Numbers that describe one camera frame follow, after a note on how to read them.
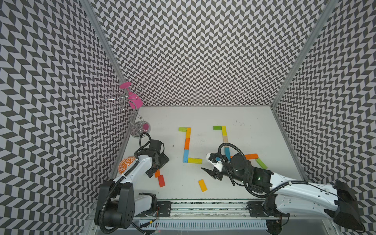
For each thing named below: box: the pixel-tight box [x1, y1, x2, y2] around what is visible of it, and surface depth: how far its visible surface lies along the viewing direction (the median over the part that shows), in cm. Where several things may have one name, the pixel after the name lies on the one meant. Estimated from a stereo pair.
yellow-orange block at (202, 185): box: [197, 179, 208, 193], surface depth 83 cm
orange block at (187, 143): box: [184, 137, 190, 150], surface depth 99 cm
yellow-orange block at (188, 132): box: [185, 127, 191, 139], surface depth 104 cm
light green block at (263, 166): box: [255, 157, 268, 170], surface depth 91 cm
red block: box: [157, 174, 166, 188], surface depth 83 cm
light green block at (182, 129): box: [178, 126, 188, 132], surface depth 107 cm
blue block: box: [182, 149, 189, 164], surface depth 93 cm
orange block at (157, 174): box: [154, 169, 161, 179], surface depth 85 cm
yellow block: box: [221, 125, 228, 137], surface depth 105 cm
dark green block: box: [212, 125, 222, 131], surface depth 107 cm
